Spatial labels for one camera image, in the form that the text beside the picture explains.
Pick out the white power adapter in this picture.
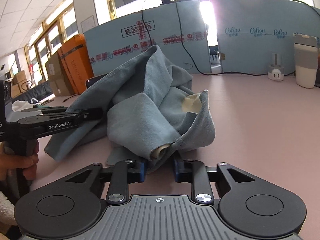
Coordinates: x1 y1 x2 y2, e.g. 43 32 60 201
267 53 285 81

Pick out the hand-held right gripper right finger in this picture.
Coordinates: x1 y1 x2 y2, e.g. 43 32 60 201
174 159 258 205

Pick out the plain light blue cardboard box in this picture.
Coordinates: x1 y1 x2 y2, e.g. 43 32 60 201
209 0 320 75

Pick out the black sofa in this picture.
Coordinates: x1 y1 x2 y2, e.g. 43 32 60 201
11 82 54 101

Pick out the white grey-sleeved tumbler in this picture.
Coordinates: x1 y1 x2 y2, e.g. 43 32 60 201
293 33 318 88

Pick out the white-cased smartphone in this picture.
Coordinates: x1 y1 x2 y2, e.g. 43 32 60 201
85 76 105 90

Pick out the orange box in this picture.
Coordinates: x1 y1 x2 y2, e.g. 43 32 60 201
57 34 95 95

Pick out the taped light blue cardboard box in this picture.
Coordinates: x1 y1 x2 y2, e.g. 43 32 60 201
83 0 212 77

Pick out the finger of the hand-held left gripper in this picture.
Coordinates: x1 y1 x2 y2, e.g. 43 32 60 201
77 107 104 128

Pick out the brown cardboard box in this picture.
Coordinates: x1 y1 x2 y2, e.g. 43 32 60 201
45 52 73 97

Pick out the person's left hand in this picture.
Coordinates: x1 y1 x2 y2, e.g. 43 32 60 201
0 142 40 182

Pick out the white wall notice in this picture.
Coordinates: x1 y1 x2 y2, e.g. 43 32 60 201
80 15 97 30

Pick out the stack of cardboard boxes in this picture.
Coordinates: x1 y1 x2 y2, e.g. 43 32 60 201
12 70 28 91

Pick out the blue-grey fleece garment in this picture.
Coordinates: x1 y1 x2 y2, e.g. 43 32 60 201
44 44 216 174

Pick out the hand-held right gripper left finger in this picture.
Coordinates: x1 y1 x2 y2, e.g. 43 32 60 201
64 159 146 205

